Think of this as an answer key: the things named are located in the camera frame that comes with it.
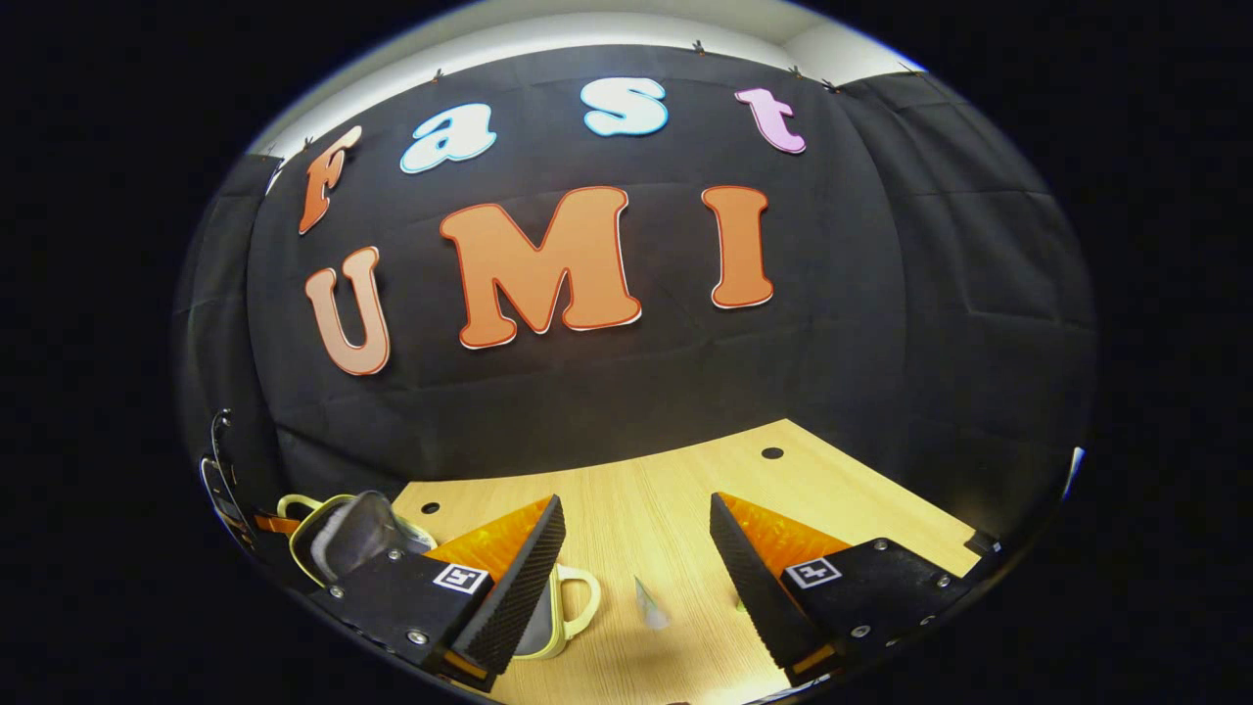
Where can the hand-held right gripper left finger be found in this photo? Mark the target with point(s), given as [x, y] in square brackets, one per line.
[519, 597]

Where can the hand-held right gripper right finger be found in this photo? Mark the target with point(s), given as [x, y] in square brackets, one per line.
[759, 597]

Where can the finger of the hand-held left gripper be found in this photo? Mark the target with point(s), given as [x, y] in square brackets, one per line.
[277, 524]

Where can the cream suitcase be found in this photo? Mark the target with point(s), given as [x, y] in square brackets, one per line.
[357, 534]

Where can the white skin care tube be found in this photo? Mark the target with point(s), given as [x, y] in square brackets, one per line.
[652, 605]

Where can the black backdrop cloth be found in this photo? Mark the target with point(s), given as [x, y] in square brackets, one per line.
[636, 372]

